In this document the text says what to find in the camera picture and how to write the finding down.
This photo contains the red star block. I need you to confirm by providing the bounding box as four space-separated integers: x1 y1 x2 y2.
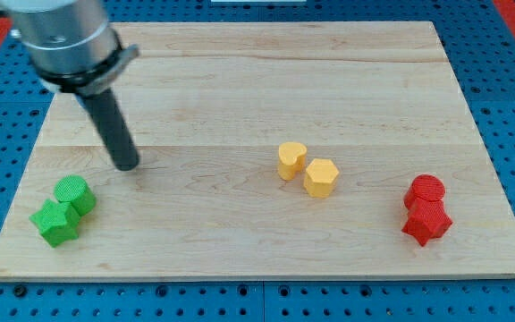
401 198 452 247

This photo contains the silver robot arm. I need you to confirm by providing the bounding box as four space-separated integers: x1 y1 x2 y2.
0 0 139 171

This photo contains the green star block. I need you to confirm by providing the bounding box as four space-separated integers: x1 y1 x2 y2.
29 199 80 248

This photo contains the yellow hexagon block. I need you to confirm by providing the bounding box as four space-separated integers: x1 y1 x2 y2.
303 158 340 198

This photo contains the yellow heart block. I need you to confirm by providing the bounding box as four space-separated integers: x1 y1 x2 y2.
277 141 308 181

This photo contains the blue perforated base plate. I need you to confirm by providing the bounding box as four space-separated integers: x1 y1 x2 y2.
0 0 515 321

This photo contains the red cylinder block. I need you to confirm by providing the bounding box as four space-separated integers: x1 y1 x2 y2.
403 174 445 208

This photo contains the wooden board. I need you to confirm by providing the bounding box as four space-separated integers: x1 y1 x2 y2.
0 21 515 283

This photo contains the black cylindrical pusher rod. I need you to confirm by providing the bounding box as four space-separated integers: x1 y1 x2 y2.
78 89 139 171

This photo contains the green cylinder block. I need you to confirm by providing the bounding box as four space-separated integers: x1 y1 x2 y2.
54 175 97 216

